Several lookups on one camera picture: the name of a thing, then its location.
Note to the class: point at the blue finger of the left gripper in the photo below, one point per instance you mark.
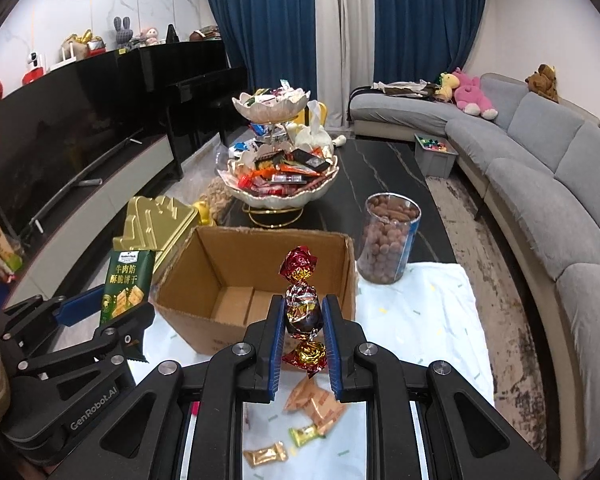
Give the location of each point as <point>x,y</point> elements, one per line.
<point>77,308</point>

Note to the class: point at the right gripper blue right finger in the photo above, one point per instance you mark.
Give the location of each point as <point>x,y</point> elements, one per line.
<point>342,339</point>

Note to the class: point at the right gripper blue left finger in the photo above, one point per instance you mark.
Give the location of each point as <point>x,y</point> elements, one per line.
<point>261,377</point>

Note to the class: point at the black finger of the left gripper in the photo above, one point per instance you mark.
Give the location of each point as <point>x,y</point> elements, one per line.
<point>129,328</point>

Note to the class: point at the tan biscuit snack bag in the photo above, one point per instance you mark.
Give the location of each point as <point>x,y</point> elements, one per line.
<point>319,404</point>

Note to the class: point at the red gold twisted candy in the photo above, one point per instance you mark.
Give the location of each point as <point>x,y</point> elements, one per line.
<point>303,314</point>

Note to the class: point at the dark green cracker packet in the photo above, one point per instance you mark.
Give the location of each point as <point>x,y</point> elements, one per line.
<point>127,282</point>

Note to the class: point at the small green candy packet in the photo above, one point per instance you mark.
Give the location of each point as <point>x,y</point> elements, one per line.
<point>304,435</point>

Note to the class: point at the gold candy bar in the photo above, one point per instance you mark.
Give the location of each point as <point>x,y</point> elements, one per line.
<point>274,453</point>

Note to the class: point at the brown cardboard box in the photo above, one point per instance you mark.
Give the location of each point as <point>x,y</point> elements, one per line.
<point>223,279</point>

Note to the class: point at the gold lid candy jar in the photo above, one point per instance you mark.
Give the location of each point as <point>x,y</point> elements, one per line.
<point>161,224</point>

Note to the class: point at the clear jar of nuts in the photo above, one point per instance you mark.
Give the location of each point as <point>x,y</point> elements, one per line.
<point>388,235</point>

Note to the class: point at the bag of peanuts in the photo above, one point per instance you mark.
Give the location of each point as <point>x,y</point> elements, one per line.
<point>218,199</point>

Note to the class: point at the white two-tier snack bowl stand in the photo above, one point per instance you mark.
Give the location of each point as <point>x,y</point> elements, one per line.
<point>289,160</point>

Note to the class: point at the black television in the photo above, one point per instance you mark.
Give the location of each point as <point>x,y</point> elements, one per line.
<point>107,106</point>

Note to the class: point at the grey storage bin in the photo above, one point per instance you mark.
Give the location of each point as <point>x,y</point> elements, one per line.
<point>435,156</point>

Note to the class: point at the grey sectional sofa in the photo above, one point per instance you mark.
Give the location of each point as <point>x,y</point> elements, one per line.
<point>536,167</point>

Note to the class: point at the pink plush toy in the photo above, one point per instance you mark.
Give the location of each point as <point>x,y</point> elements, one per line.
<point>470,99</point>

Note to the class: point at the yellow plush toy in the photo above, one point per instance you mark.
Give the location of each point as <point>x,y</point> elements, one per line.
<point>447,84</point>

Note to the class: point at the grey bunny plush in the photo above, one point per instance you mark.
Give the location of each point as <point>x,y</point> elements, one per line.
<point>123,33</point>

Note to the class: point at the brown plush toy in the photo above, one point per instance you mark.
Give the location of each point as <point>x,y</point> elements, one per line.
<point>543,82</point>

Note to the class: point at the blue curtain right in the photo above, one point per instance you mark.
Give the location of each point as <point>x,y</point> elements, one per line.
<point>420,39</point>

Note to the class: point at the blue curtain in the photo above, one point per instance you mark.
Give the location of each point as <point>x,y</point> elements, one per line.
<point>420,39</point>
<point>272,39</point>

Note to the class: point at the blue curtain left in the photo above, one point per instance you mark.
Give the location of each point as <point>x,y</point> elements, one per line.
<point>272,39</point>

